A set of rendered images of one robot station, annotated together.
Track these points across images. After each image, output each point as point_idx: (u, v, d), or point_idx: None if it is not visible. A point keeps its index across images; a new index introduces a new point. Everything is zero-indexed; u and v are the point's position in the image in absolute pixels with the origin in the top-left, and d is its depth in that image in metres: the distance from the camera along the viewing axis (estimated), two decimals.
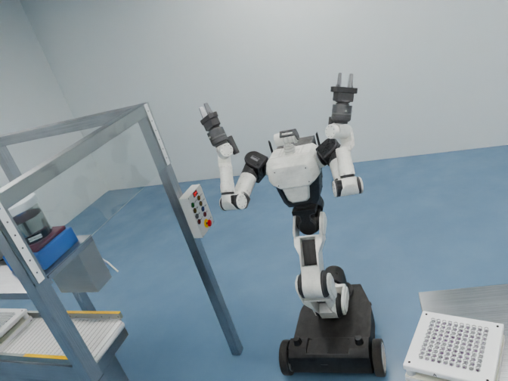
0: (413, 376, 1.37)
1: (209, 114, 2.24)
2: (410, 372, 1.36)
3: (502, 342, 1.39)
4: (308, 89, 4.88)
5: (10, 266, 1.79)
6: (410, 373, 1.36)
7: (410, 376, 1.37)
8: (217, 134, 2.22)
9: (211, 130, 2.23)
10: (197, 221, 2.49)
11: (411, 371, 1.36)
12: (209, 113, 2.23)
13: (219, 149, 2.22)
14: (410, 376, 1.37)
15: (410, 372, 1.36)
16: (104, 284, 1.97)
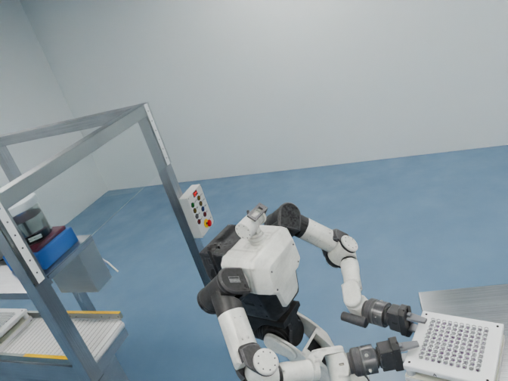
0: (413, 376, 1.37)
1: (402, 359, 1.40)
2: (410, 372, 1.36)
3: (502, 342, 1.39)
4: (308, 89, 4.88)
5: (10, 266, 1.79)
6: (410, 373, 1.36)
7: (410, 376, 1.37)
8: (368, 374, 1.41)
9: (379, 367, 1.39)
10: (197, 221, 2.49)
11: (411, 371, 1.36)
12: (404, 362, 1.41)
13: (346, 376, 1.39)
14: (410, 376, 1.37)
15: (410, 372, 1.36)
16: (104, 284, 1.97)
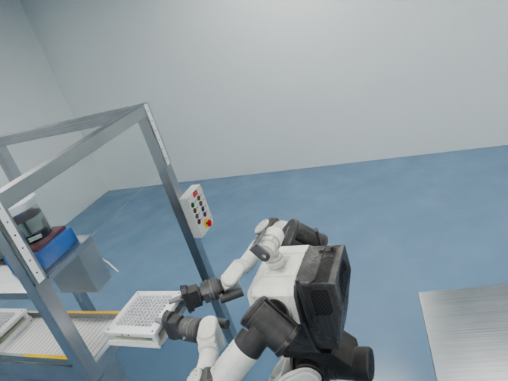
0: None
1: (184, 300, 1.81)
2: None
3: None
4: (308, 89, 4.88)
5: (10, 266, 1.79)
6: None
7: None
8: None
9: None
10: (197, 221, 2.49)
11: None
12: (184, 303, 1.81)
13: None
14: None
15: None
16: (104, 284, 1.97)
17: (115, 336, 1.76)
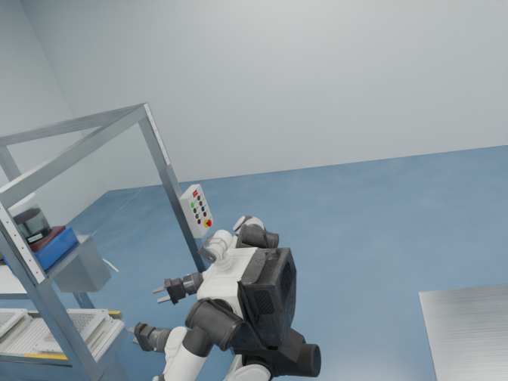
0: None
1: (169, 295, 1.98)
2: (106, 314, 2.07)
3: None
4: (308, 89, 4.88)
5: (10, 266, 1.79)
6: (106, 314, 2.07)
7: (108, 316, 2.07)
8: None
9: None
10: (197, 221, 2.49)
11: None
12: (170, 298, 1.98)
13: None
14: (108, 316, 2.07)
15: None
16: (104, 284, 1.97)
17: (43, 351, 1.96)
